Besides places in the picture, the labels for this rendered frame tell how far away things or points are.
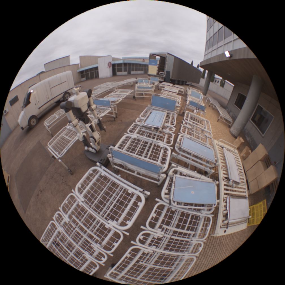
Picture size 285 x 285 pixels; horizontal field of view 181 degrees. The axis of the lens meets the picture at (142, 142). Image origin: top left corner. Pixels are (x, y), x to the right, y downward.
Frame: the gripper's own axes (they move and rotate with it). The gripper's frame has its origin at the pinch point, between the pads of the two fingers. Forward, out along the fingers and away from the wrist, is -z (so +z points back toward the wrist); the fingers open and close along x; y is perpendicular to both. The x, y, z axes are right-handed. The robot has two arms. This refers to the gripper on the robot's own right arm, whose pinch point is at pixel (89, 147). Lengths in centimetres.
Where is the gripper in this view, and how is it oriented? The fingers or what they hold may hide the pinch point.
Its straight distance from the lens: 154.4
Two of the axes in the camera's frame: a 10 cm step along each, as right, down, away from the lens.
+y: 1.5, -7.0, 7.0
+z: -1.5, -7.1, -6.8
